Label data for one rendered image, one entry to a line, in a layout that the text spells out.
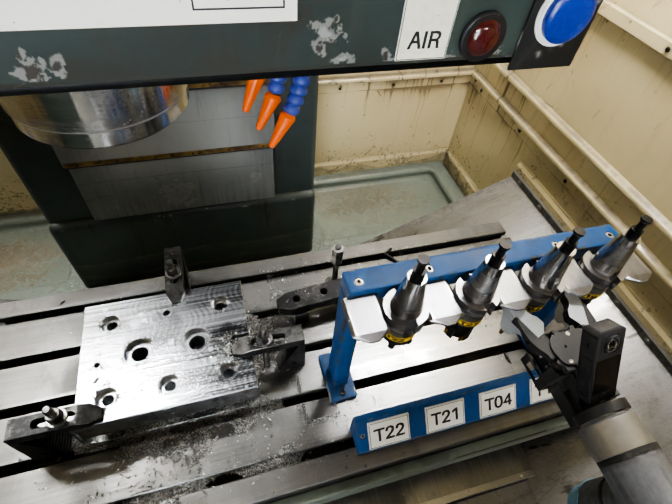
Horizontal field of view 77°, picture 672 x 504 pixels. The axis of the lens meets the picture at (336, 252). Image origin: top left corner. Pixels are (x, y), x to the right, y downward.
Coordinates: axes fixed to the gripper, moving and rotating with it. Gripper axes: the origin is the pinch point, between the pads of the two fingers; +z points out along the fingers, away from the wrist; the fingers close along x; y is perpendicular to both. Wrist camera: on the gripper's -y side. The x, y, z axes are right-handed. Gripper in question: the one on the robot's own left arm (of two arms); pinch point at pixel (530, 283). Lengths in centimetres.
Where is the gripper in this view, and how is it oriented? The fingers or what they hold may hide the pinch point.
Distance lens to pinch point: 72.0
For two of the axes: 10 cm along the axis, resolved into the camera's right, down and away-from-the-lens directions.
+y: -0.8, 6.0, 7.9
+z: -2.7, -7.8, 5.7
